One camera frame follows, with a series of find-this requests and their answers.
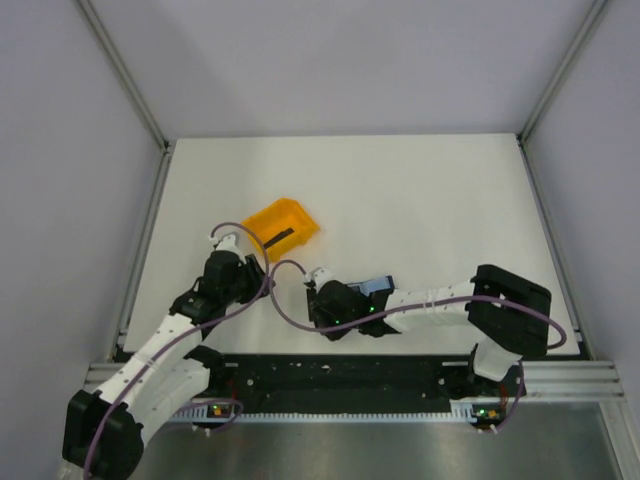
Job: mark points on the left aluminium frame post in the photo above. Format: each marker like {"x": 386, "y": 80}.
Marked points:
{"x": 121, "y": 71}

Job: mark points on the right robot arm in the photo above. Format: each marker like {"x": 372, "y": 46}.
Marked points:
{"x": 509, "y": 311}

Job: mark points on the grey cable duct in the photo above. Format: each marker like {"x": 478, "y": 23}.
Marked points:
{"x": 458, "y": 413}

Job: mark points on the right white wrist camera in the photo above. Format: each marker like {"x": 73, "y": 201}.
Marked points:
{"x": 318, "y": 277}

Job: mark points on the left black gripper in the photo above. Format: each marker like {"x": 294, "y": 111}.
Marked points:
{"x": 254, "y": 273}

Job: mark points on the yellow plastic bin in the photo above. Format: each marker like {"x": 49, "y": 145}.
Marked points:
{"x": 282, "y": 214}

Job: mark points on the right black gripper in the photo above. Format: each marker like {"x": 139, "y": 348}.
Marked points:
{"x": 322, "y": 314}

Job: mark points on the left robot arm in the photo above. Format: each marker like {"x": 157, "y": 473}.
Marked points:
{"x": 107, "y": 430}

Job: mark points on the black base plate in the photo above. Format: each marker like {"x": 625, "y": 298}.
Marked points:
{"x": 325, "y": 384}

